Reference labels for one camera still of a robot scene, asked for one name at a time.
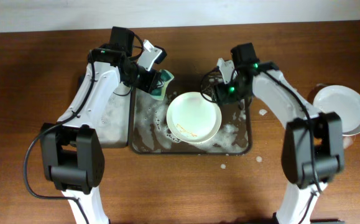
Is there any green yellow sponge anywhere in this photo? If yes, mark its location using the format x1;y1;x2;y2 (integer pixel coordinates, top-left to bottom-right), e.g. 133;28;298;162
150;70;174;101

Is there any cream white plate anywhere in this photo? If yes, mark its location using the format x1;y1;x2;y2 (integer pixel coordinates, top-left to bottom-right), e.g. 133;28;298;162
166;91;222;144

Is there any pale blue plate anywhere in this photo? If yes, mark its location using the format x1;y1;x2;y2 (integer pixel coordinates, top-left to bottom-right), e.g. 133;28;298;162
313;85;360;136

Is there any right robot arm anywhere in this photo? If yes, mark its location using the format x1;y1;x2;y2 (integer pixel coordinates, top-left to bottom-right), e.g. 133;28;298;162
213;43;345;223

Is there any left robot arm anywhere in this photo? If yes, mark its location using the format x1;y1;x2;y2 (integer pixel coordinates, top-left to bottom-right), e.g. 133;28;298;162
40;27;167;223

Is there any black soapy water tray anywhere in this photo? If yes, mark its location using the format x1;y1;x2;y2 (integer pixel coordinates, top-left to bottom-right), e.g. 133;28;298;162
73;75;131;148

